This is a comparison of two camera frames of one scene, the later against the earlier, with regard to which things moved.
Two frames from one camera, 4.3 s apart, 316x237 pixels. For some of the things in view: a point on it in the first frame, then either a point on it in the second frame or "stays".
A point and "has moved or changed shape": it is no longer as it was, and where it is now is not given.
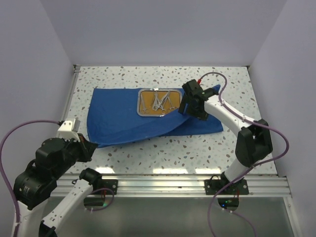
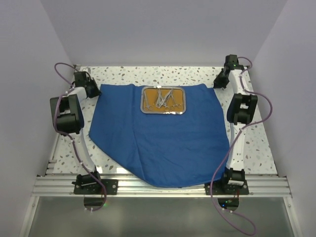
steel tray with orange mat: [158, 102] has moved or changed shape
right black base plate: [239, 187] stays
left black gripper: [87, 147] → [97, 92]
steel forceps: [170, 101] → [178, 105]
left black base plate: [111, 184] stays
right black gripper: [200, 114] → [217, 84]
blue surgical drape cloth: [112, 119] has moved or changed shape
